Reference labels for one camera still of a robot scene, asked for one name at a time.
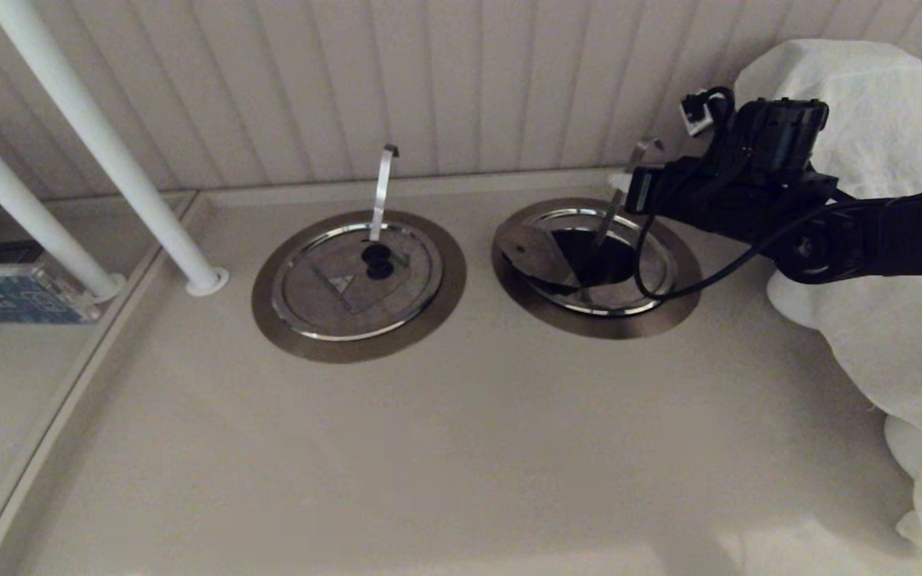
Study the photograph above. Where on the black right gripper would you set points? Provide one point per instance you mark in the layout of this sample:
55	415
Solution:
741	200

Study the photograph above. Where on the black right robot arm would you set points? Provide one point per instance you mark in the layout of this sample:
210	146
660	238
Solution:
909	240

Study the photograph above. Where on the white cloth cover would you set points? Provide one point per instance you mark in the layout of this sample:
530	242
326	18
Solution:
901	96

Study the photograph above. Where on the white support pole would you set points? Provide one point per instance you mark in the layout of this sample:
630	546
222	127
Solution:
13	200
109	144

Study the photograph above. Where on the blue patterned box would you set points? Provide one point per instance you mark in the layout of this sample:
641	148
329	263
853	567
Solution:
13	294

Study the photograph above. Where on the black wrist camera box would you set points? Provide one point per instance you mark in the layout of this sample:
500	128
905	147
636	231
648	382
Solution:
781	132

